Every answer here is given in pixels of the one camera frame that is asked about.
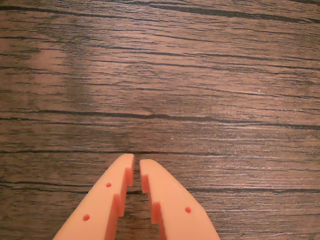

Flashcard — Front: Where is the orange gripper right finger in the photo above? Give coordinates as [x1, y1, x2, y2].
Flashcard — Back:
[139, 158, 222, 240]

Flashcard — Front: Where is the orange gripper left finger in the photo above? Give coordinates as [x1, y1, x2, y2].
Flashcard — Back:
[52, 153, 135, 240]

